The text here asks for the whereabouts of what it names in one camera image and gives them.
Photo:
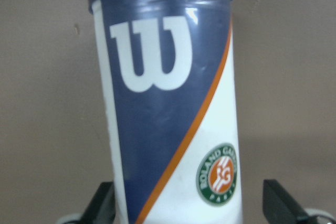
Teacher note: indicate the Wilson tennis ball can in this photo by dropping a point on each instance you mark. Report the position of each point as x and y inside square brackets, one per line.
[167, 71]

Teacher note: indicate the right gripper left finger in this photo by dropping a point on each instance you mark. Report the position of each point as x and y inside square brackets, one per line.
[101, 209]

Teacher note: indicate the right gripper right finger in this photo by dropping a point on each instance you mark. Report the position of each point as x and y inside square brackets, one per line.
[280, 207]

